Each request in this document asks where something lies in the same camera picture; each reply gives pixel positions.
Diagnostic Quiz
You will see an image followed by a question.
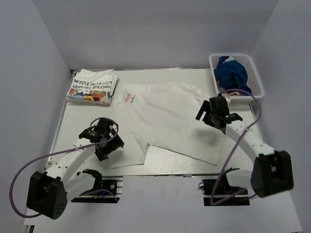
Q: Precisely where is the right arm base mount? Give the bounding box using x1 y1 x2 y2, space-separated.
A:
198 179 250 206

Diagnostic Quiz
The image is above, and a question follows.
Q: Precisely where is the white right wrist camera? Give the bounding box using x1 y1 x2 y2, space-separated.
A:
220 95 231 106

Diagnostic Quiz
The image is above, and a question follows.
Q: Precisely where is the navy blue t-shirt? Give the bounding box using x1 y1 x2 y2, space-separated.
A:
214 56 252 94

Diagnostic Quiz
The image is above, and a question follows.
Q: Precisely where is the folded white printed t-shirt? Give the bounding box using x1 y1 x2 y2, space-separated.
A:
67 69 119 106

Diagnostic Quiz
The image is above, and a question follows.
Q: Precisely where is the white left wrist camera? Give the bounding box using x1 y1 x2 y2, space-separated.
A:
107 124 116 135

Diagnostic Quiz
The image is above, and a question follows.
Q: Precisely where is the white perforated plastic basket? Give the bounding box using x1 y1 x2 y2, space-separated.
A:
209 53 264 99

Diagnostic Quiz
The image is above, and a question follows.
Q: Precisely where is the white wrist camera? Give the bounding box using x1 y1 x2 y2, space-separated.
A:
107 124 116 135
220 95 231 106

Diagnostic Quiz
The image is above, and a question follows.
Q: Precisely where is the pink t-shirt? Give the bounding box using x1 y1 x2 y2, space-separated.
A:
216 81 243 97

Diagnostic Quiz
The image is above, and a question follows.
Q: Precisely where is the white Coca-Cola t-shirt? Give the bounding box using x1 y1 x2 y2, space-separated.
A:
109 82 222 168

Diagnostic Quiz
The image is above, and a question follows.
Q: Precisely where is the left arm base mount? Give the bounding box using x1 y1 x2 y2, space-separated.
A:
71 177 123 204

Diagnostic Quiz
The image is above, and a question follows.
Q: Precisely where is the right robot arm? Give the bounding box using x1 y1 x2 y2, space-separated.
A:
196 95 294 198

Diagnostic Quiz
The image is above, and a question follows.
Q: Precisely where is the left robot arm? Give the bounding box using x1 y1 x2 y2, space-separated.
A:
26 117 124 219

